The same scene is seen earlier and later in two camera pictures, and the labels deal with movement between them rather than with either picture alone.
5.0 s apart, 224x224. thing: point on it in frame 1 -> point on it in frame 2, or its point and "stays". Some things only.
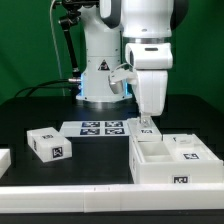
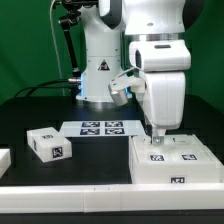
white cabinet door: (188, 148) stays
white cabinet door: (140, 133) -> (147, 153)
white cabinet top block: (49, 144) stays
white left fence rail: (5, 160) stays
